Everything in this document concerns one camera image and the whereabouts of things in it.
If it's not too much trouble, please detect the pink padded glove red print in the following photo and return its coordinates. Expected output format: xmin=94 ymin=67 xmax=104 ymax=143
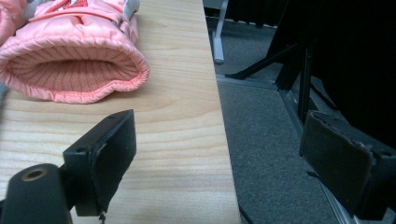
xmin=0 ymin=0 xmax=151 ymax=105

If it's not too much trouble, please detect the pink glove grey palm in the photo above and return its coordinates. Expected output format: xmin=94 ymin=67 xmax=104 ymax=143
xmin=0 ymin=0 xmax=43 ymax=46

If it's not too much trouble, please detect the black tripod stand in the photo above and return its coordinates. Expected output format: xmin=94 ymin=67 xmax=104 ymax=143
xmin=224 ymin=38 xmax=339 ymax=125

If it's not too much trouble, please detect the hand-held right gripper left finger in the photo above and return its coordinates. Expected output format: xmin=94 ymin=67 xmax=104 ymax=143
xmin=62 ymin=108 xmax=138 ymax=217

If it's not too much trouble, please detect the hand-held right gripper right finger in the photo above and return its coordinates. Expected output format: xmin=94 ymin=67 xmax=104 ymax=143
xmin=299 ymin=110 xmax=396 ymax=221

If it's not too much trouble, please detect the white metal stand frame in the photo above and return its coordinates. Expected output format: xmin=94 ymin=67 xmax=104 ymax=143
xmin=211 ymin=0 xmax=230 ymax=65

